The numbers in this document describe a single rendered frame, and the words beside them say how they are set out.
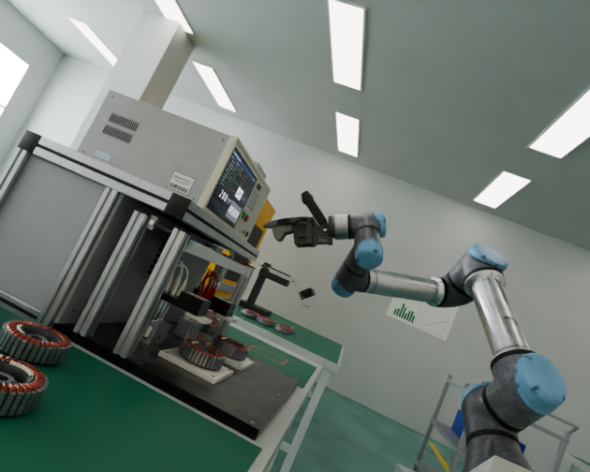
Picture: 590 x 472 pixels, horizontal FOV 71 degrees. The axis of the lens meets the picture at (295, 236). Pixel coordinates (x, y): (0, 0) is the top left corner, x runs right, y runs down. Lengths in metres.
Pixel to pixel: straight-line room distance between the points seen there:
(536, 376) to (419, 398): 5.45
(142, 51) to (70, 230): 4.55
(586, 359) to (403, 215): 3.12
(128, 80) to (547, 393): 4.97
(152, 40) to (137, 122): 4.34
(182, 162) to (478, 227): 5.96
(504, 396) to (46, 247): 1.06
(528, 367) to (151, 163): 1.00
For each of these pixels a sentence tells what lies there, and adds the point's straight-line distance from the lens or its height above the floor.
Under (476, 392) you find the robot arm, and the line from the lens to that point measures 1.20.
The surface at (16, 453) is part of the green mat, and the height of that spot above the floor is 0.75.
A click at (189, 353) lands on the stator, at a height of 0.80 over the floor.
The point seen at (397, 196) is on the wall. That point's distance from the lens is 6.65.
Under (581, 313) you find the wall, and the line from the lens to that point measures 7.10.
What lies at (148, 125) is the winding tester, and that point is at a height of 1.26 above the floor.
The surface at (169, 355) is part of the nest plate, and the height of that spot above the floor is 0.78.
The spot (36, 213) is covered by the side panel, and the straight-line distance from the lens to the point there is 1.09.
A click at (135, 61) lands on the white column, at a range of 5.44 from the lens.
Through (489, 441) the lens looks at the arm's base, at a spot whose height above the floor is 0.91.
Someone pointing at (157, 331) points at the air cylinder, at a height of 0.81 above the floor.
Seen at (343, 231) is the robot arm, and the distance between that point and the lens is 1.22.
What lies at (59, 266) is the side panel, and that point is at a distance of 1.02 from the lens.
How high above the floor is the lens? 1.03
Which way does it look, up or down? 7 degrees up
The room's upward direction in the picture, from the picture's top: 24 degrees clockwise
